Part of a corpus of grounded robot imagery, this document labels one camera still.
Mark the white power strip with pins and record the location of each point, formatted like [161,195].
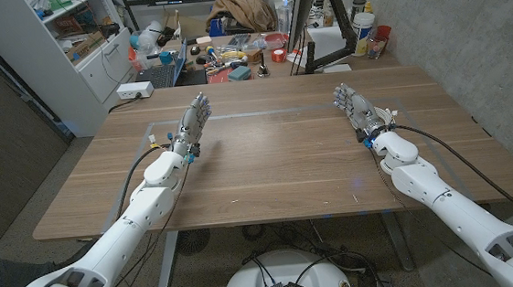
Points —
[133,90]

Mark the red tape roll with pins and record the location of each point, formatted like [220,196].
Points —
[278,55]

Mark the clear plastic bag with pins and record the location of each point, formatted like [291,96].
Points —
[147,39]

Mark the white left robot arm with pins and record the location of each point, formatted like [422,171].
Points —
[147,207]

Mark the white shelf cabinet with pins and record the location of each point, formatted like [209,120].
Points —
[48,63]

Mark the black computer mouse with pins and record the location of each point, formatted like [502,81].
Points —
[195,50]

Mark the cardboard box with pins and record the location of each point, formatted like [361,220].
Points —
[86,46]

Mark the black floor fan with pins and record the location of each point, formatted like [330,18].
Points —
[193,241]

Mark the brown jacket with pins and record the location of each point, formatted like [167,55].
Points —
[243,7]

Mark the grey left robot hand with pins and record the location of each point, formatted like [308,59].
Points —
[193,121]

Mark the red bowl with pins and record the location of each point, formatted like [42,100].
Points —
[276,38]

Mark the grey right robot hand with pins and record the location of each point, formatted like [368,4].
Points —
[361,110]

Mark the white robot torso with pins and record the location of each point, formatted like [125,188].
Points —
[289,269]

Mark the grey table leg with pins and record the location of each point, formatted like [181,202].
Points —
[397,242]
[169,260]

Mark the black monitor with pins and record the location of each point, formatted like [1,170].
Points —
[303,7]

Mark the teal box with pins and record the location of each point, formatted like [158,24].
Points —
[239,73]

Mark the person's leg with dark shoe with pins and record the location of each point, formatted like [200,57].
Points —
[10,273]

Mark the cluttered wooden desk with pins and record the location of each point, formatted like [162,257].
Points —
[369,63]

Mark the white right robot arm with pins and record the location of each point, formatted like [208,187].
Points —
[429,185]

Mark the white lidded canister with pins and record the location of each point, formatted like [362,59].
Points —
[362,32]

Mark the black open laptop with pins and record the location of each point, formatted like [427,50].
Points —
[161,75]

